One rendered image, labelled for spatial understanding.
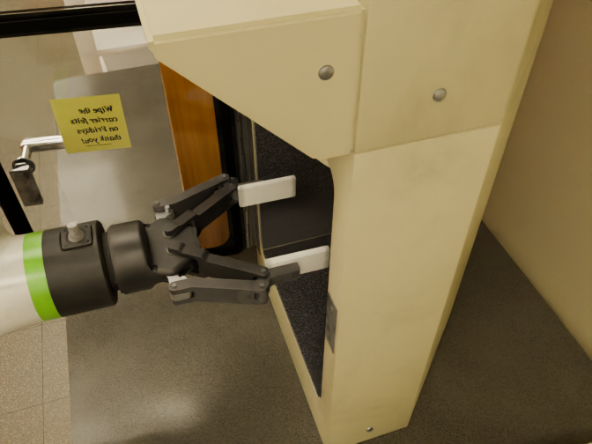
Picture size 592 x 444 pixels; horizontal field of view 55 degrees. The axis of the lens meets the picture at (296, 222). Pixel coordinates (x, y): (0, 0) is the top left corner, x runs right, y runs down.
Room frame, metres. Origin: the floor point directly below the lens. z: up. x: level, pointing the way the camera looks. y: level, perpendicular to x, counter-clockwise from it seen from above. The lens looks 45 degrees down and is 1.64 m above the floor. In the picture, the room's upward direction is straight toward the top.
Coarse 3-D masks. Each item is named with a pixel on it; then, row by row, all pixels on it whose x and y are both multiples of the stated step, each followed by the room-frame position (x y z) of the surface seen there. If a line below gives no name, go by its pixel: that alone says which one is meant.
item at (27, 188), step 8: (16, 168) 0.51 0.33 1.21; (24, 168) 0.51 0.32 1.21; (32, 168) 0.53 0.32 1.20; (16, 176) 0.51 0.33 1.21; (24, 176) 0.51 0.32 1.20; (32, 176) 0.52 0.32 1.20; (16, 184) 0.51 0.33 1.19; (24, 184) 0.51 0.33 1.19; (32, 184) 0.51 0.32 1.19; (24, 192) 0.51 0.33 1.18; (32, 192) 0.51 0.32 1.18; (40, 192) 0.52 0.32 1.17; (24, 200) 0.51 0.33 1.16; (32, 200) 0.51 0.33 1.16; (40, 200) 0.51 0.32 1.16
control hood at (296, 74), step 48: (144, 0) 0.30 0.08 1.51; (192, 0) 0.30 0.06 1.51; (240, 0) 0.30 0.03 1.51; (288, 0) 0.30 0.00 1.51; (336, 0) 0.30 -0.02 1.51; (192, 48) 0.26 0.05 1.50; (240, 48) 0.27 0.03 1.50; (288, 48) 0.28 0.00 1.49; (336, 48) 0.28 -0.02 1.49; (240, 96) 0.27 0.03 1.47; (288, 96) 0.28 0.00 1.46; (336, 96) 0.29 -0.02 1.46; (336, 144) 0.29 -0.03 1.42
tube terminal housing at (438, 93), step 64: (384, 0) 0.29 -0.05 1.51; (448, 0) 0.30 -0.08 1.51; (512, 0) 0.32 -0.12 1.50; (384, 64) 0.29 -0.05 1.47; (448, 64) 0.31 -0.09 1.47; (512, 64) 0.32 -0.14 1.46; (384, 128) 0.30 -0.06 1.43; (448, 128) 0.31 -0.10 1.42; (384, 192) 0.30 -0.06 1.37; (448, 192) 0.31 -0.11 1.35; (384, 256) 0.30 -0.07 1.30; (448, 256) 0.32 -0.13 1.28; (384, 320) 0.30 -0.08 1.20; (384, 384) 0.31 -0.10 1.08
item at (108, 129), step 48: (0, 48) 0.53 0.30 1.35; (48, 48) 0.54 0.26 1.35; (96, 48) 0.55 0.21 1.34; (144, 48) 0.56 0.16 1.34; (0, 96) 0.53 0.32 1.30; (48, 96) 0.54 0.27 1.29; (96, 96) 0.55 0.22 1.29; (144, 96) 0.56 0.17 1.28; (192, 96) 0.57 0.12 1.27; (0, 144) 0.52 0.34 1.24; (48, 144) 0.53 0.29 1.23; (96, 144) 0.54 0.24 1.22; (144, 144) 0.55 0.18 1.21; (192, 144) 0.57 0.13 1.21; (48, 192) 0.53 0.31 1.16; (96, 192) 0.54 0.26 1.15; (144, 192) 0.55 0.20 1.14
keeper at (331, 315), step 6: (330, 300) 0.31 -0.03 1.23; (330, 306) 0.30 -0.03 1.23; (330, 312) 0.30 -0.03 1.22; (336, 312) 0.29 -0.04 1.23; (330, 318) 0.30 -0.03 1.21; (336, 318) 0.29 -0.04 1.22; (330, 324) 0.30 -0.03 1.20; (336, 324) 0.29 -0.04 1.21; (330, 330) 0.30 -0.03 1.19; (330, 336) 0.30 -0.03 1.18; (330, 342) 0.30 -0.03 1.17; (330, 348) 0.30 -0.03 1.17
